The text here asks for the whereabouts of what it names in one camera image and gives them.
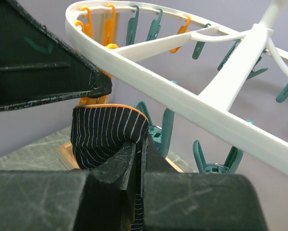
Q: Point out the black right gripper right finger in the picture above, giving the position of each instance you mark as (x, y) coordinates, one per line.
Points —
(175, 201)

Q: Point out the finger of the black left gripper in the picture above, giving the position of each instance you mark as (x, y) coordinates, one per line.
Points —
(36, 67)

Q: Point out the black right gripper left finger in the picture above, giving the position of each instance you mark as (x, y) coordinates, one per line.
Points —
(101, 199)

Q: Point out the black striped underwear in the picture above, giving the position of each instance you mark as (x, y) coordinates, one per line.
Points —
(98, 132)

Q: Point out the white oval clip hanger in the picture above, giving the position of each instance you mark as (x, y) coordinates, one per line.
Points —
(210, 108)

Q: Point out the wooden hanger rack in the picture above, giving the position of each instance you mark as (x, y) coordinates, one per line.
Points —
(100, 129)

